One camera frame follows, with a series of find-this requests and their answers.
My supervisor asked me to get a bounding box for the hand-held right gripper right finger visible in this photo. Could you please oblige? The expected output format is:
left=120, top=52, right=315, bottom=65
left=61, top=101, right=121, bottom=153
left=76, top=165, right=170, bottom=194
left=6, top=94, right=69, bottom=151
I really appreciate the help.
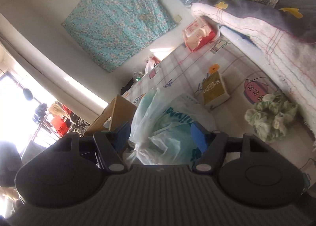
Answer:
left=190, top=121, right=268, bottom=173

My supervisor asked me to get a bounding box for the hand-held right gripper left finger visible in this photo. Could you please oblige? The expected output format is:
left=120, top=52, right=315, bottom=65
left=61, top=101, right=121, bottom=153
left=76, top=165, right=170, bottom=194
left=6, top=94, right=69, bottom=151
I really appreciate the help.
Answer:
left=53, top=121, right=131, bottom=173

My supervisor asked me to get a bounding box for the cardboard box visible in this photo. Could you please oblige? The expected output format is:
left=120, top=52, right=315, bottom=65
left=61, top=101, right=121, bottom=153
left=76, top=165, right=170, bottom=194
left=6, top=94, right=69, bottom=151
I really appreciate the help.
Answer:
left=84, top=94, right=137, bottom=138

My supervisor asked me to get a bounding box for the white green plastic bag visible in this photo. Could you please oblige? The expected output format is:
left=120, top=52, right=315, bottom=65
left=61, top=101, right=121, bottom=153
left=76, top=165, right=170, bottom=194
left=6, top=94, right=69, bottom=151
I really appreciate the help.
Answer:
left=123, top=88, right=218, bottom=166

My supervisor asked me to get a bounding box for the dark cloth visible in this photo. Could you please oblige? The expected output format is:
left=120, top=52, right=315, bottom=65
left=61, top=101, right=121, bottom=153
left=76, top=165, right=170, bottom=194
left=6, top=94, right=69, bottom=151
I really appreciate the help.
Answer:
left=121, top=78, right=136, bottom=93

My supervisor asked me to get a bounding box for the gold tissue pack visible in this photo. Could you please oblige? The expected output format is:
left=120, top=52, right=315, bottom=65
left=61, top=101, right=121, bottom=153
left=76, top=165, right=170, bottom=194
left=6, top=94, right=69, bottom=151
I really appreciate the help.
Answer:
left=201, top=71, right=230, bottom=107

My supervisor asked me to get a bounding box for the red plastic crate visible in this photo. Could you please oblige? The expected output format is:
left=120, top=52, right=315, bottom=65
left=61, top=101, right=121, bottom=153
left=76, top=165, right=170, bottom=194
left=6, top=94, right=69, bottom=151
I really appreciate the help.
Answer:
left=51, top=115, right=71, bottom=138

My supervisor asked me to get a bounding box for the white plastic floor bag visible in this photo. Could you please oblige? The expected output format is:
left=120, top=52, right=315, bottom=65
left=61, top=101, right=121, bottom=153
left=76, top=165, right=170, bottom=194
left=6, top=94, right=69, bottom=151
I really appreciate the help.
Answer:
left=144, top=56, right=161, bottom=75

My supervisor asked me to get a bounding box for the green floral cloth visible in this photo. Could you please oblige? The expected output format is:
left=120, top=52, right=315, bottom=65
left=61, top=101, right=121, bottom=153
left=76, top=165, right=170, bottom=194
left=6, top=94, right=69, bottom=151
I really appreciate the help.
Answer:
left=244, top=93, right=299, bottom=143

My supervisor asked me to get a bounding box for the checked printed bed sheet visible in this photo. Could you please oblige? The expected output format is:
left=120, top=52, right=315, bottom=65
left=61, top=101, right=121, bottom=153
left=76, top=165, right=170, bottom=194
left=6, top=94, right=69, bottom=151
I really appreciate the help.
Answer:
left=123, top=36, right=316, bottom=192

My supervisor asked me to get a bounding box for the red tissue pack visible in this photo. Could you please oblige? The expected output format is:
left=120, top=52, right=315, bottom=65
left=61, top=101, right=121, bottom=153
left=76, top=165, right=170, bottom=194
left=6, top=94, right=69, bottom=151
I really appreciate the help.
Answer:
left=182, top=17, right=218, bottom=51

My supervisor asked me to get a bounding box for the white towel blanket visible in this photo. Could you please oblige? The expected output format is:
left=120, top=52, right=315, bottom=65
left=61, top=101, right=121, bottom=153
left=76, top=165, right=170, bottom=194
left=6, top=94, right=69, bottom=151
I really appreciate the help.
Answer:
left=191, top=1, right=316, bottom=140

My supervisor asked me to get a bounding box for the grey blanket with yellow prints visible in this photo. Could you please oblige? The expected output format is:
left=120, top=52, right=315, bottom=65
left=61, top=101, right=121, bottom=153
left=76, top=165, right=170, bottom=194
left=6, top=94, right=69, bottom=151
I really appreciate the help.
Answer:
left=197, top=0, right=316, bottom=44

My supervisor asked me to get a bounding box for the teal floral wall cloth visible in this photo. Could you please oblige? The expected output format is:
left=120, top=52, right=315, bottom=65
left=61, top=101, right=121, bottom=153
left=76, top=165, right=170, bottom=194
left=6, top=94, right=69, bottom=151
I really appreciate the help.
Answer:
left=62, top=0, right=178, bottom=73

